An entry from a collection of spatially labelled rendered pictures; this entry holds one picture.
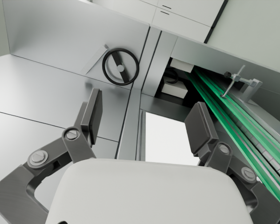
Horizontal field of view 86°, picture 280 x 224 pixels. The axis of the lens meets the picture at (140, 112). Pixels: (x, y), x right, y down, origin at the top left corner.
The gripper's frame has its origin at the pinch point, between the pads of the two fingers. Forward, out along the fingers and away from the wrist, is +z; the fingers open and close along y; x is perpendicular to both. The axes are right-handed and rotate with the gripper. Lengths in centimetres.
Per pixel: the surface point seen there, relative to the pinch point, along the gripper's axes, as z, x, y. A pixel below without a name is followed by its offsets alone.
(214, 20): 341, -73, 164
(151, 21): 338, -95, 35
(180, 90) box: 74, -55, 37
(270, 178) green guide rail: 7, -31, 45
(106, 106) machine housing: 40, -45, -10
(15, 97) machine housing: 33, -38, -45
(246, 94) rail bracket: 46, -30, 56
